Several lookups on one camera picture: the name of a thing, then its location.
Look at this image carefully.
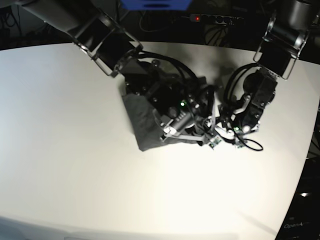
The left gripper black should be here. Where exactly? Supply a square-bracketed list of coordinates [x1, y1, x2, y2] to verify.
[218, 94, 263, 140]

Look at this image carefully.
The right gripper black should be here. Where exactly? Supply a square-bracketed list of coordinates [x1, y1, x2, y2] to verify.
[151, 94, 213, 143]

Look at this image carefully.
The grey T-shirt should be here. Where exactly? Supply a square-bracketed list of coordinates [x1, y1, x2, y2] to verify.
[121, 74, 223, 152]

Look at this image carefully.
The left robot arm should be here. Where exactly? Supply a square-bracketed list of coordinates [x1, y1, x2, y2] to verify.
[217, 0, 320, 144]

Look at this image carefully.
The black power strip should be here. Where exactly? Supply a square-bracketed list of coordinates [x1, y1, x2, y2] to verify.
[188, 13, 245, 26]

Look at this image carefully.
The blue plastic bin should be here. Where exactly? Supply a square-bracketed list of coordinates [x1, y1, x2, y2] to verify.
[121, 0, 192, 11]

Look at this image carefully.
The black box with lettering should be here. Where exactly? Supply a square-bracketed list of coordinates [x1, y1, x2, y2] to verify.
[275, 157, 320, 240]

